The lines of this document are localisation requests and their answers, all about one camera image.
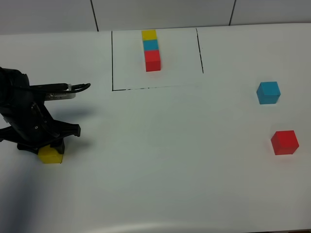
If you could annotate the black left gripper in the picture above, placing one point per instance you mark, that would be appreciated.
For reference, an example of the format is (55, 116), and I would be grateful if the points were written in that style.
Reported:
(32, 127)

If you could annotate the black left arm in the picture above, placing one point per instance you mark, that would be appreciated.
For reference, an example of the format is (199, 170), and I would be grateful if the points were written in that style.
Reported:
(15, 89)

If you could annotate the red template cube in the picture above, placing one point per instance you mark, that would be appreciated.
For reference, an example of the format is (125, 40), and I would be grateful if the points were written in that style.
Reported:
(152, 60)

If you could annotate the blue template cube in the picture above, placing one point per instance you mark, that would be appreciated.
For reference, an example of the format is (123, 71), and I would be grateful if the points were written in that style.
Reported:
(149, 45)

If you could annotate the yellow template cube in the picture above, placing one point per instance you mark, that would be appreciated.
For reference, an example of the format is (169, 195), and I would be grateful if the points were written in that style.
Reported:
(149, 35)

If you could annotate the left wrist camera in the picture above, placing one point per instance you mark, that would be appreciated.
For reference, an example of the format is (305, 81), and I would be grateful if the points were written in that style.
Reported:
(59, 96)

